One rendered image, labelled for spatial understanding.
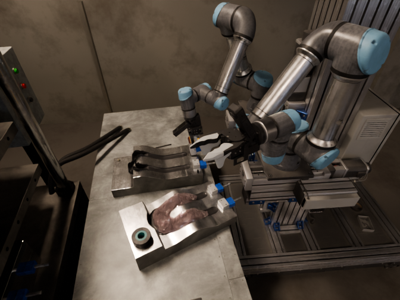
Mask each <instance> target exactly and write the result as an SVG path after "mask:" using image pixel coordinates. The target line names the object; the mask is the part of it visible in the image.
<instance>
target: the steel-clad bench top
mask: <svg viewBox="0 0 400 300"><path fill-rule="evenodd" d="M184 121H185V120H184V116H183V113H182V108H181V106H176V107H165V108H154V109H147V110H136V111H125V112H113V113H107V114H104V118H103V122H102V129H101V135H100V137H102V136H103V135H105V134H107V133H108V132H110V131H112V130H113V129H115V128H116V127H117V126H119V125H122V126H123V128H122V129H121V130H119V131H118V132H120V131H122V130H124V129H126V128H128V127H129V128H131V131H129V132H127V133H126V134H124V135H122V136H120V137H118V138H117V139H115V140H113V141H111V142H110V143H108V144H106V145H104V146H102V147H100V148H99V149H98V153H97V157H96V163H95V170H94V174H93V180H92V187H91V192H90V198H89V205H88V209H87V215H86V222H85V228H84V232H83V239H82V245H81V250H80V256H79V263H78V267H77V274H76V281H75V284H74V291H73V298H72V300H191V299H196V298H202V300H252V298H251V294H250V292H249V289H248V285H247V282H246V279H245V276H244V273H243V270H242V266H241V264H240V261H239V257H238V253H237V251H236V248H235V245H234V242H233V238H232V235H231V232H230V229H229V227H228V226H227V227H225V228H223V229H221V230H219V231H217V232H215V233H213V234H211V235H209V236H207V237H205V238H203V239H201V240H200V241H198V242H196V243H194V244H192V245H190V246H188V247H186V248H184V249H182V250H180V251H178V252H176V253H174V254H172V255H170V256H168V257H166V258H164V259H162V260H160V261H158V262H156V263H154V264H152V265H150V266H148V267H146V268H144V269H142V270H140V271H139V267H138V265H137V262H136V260H135V256H134V254H133V251H132V248H131V246H130V242H129V239H128V237H127V234H126V231H125V228H124V225H123V222H122V220H121V217H120V213H119V211H120V210H122V209H125V208H127V207H130V206H132V205H134V204H137V203H140V202H143V203H144V204H145V205H148V204H150V203H152V202H154V201H156V200H158V199H160V198H161V197H163V196H164V195H166V194H168V193H170V192H172V191H174V190H176V189H190V188H194V187H196V186H199V185H194V186H186V187H178V188H174V189H166V190H159V191H154V192H147V193H139V194H134V195H127V196H119V197H115V198H114V197H113V194H112V191H111V185H112V178H113V166H114V158H118V157H128V156H132V153H133V147H134V146H138V145H146V146H151V147H154V148H155V147H159V146H164V145H168V144H171V145H169V146H164V147H161V148H159V149H166V148H173V147H177V146H183V145H188V144H189V142H188V137H189V134H188V130H187V129H186V130H184V131H183V132H181V134H179V135H178V136H177V137H175V135H173V130H174V129H175V128H177V127H178V126H179V125H181V124H182V123H183V122H184ZM118 132H116V133H118ZM116 133H115V134H116ZM115 134H113V135H115ZM113 135H112V136H113Z"/></svg>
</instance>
